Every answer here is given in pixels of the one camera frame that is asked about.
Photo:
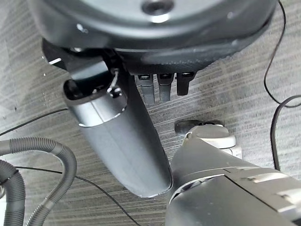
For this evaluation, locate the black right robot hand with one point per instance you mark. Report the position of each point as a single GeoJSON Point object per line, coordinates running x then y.
{"type": "Point", "coordinates": [127, 131]}

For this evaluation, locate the silver robot leg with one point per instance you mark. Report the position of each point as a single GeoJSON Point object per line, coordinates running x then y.
{"type": "Point", "coordinates": [225, 188]}

